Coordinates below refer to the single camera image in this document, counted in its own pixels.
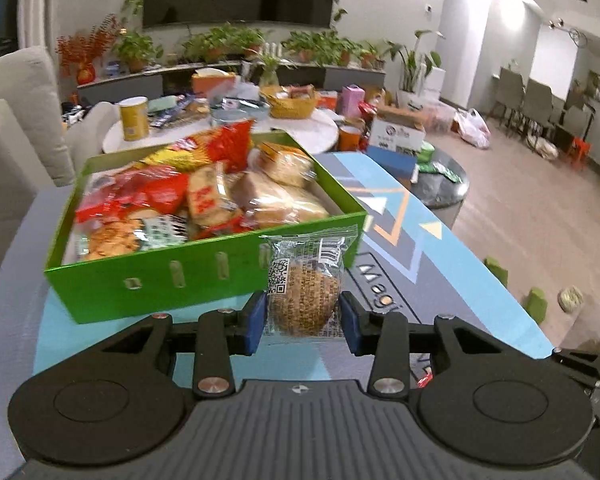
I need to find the green white cracker packet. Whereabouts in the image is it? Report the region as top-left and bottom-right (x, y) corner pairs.
(77, 212), (191, 261)

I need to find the round cake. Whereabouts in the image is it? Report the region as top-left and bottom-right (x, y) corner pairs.
(257, 224), (360, 343)

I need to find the glass vase with plant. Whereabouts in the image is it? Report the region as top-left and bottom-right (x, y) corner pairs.
(250, 52), (286, 88)

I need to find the red yellow snack packet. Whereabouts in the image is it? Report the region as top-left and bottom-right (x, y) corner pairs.
(200, 119), (255, 173)

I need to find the orange cup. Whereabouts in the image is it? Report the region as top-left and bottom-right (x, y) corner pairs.
(339, 125), (365, 152)

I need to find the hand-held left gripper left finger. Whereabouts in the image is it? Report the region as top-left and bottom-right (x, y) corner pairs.
(100, 291), (268, 397)

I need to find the yellow wicker basket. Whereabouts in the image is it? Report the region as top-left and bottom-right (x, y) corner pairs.
(260, 85), (320, 120)

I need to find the blue box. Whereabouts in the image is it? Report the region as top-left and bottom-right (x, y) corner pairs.
(366, 145), (418, 183)

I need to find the small green floor object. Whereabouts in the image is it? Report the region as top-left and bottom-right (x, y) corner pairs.
(484, 256), (510, 283)
(526, 287), (548, 323)

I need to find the clear storage box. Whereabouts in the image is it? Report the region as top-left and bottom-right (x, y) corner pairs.
(420, 99), (456, 133)

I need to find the orange tissue box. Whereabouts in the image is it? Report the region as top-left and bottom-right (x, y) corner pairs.
(191, 67), (237, 98)

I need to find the white round table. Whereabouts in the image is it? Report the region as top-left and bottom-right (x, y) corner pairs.
(101, 105), (341, 156)

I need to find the white plastic bag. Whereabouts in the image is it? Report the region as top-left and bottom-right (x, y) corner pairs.
(452, 108), (492, 150)

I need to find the dark television cabinet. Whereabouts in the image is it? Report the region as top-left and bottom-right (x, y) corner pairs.
(77, 62), (387, 106)

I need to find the orange stool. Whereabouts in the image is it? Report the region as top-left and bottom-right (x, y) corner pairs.
(567, 137), (592, 168)

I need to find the yellow can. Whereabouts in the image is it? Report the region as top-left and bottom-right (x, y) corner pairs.
(117, 96), (151, 142)

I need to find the bread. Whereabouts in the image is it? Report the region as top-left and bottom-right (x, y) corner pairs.
(252, 141), (316, 188)
(232, 170), (331, 231)

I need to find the grey dining chair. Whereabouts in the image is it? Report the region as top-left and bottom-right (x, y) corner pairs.
(560, 105), (593, 141)
(492, 67), (526, 126)
(522, 80), (556, 136)

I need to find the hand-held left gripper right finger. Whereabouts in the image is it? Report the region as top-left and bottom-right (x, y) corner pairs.
(339, 290), (511, 397)

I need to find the orange red snack packet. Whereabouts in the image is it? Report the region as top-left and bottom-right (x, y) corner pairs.
(186, 162), (241, 233)

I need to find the red cookie snack bag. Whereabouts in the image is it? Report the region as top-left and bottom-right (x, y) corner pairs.
(75, 167), (191, 223)

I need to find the grey armchair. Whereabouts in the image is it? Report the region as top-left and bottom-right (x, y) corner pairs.
(0, 45), (118, 286)

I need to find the red flower plant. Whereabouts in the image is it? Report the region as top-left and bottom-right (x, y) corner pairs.
(55, 14), (123, 86)

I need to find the green cardboard box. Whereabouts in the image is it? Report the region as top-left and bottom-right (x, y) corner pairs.
(43, 130), (368, 325)

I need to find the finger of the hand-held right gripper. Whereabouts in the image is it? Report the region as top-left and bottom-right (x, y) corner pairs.
(550, 347), (600, 392)

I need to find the white cardboard box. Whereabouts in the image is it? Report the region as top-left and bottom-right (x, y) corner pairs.
(369, 106), (427, 150)

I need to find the tall plant in white pot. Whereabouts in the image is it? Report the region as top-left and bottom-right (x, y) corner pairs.
(382, 29), (446, 108)

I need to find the potted green plant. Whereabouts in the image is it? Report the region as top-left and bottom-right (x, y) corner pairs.
(112, 30), (163, 73)
(357, 40), (386, 70)
(180, 22), (268, 63)
(280, 30), (361, 67)

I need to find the pink box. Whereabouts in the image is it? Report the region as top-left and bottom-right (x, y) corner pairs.
(341, 85), (365, 118)

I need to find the dark round table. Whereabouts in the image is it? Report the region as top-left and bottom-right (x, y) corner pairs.
(407, 147), (471, 233)

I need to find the grey bowl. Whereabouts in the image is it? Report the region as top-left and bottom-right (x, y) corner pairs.
(220, 94), (272, 113)

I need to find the glass bowl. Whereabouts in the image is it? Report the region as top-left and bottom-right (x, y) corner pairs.
(210, 109), (253, 128)

